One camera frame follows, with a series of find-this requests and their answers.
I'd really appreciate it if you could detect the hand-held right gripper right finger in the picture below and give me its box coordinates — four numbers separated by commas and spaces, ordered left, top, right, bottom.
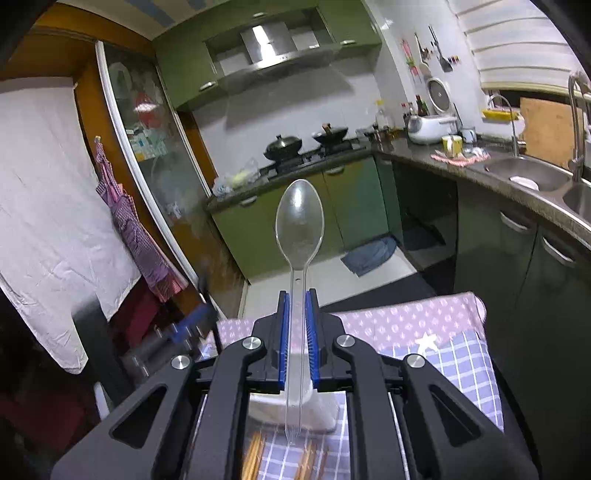
305, 290, 539, 480

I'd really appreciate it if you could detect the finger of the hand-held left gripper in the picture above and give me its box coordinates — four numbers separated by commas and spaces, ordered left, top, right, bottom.
198, 261, 216, 311
172, 305, 219, 346

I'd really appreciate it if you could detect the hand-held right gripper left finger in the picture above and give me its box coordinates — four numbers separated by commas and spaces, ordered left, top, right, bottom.
51, 291, 291, 480

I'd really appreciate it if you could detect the white utensil holder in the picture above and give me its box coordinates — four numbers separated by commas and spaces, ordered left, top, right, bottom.
248, 348, 340, 433

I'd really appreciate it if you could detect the clear plastic spoon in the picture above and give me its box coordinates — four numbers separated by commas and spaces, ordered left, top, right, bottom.
274, 179, 325, 448

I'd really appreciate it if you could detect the dark red chair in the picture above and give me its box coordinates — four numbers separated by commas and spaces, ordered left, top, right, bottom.
110, 285, 161, 346

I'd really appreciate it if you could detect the black chair back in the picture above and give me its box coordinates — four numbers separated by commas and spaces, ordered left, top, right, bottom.
74, 295, 136, 403

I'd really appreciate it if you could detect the purple dotted cloth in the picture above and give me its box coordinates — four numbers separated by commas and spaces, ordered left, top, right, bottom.
215, 291, 488, 357

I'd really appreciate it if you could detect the purple checked apron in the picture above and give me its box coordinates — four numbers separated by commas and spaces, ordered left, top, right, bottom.
94, 136, 188, 304

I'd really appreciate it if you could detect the blue floor mat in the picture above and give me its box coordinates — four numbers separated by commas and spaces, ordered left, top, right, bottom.
341, 237, 398, 277

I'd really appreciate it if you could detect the clear plastic bag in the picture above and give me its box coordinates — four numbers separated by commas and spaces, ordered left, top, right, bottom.
211, 158, 262, 198

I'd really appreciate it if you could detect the green lower cabinet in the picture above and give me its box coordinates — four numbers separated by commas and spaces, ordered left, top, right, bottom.
207, 154, 403, 283

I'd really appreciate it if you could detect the green cabinet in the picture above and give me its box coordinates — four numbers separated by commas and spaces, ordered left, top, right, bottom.
318, 0, 384, 52
207, 154, 403, 283
153, 27, 219, 110

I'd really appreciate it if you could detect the glass sliding door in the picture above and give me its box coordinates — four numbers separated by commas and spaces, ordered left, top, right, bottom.
95, 39, 245, 320

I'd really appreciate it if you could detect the blue checked tablecloth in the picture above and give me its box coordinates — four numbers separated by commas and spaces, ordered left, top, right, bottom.
198, 329, 505, 480

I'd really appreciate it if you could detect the black lidded wok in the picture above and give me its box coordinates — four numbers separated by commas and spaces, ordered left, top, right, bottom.
263, 134, 304, 162

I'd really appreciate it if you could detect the black gas stove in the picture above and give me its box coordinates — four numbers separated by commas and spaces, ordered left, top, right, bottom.
262, 141, 371, 175

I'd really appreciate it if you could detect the white hanging sheet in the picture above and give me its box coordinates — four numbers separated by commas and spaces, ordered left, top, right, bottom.
0, 76, 142, 376

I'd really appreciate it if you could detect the black open wok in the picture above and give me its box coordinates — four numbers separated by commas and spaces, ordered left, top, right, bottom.
311, 123, 351, 145

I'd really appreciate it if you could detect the dark lower cabinet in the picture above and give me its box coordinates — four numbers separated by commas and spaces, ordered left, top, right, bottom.
374, 154, 591, 403

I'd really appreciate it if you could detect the dark stone countertop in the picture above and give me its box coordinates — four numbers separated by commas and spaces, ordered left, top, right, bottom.
207, 137, 591, 251

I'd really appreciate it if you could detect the green upper cabinet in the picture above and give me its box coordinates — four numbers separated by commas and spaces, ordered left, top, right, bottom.
153, 27, 219, 110
318, 0, 384, 52

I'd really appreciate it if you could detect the pink cloth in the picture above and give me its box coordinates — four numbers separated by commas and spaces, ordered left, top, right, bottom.
431, 149, 491, 166

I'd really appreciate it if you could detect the clear oil bottle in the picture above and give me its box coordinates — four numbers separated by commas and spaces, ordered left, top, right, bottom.
374, 100, 393, 136

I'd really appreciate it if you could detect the steel range hood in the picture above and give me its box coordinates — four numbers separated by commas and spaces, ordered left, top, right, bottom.
203, 9, 343, 91

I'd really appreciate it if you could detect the white rice cooker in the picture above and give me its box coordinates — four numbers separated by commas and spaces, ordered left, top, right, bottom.
405, 77, 461, 145

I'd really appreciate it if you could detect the steel sink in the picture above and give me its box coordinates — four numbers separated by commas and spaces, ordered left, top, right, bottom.
484, 155, 591, 223

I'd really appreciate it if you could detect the curved steel faucet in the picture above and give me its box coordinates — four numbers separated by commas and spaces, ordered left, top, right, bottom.
486, 94, 521, 158

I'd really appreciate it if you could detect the yellow faucet rack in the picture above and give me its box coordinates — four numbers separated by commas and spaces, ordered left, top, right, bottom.
482, 108, 526, 122

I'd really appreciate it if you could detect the black spatula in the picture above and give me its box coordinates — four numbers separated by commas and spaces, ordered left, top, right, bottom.
428, 25, 454, 73

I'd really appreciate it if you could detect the wooden cutting board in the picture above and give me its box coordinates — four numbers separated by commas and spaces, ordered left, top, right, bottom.
519, 96, 585, 169

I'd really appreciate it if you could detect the tall steel faucet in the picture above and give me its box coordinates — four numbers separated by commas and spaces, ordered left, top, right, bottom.
567, 73, 591, 184

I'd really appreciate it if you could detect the white window blind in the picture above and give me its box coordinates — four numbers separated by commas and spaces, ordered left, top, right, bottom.
454, 0, 583, 92

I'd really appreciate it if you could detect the pink wall hanger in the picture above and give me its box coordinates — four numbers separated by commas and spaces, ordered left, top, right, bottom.
401, 39, 424, 84

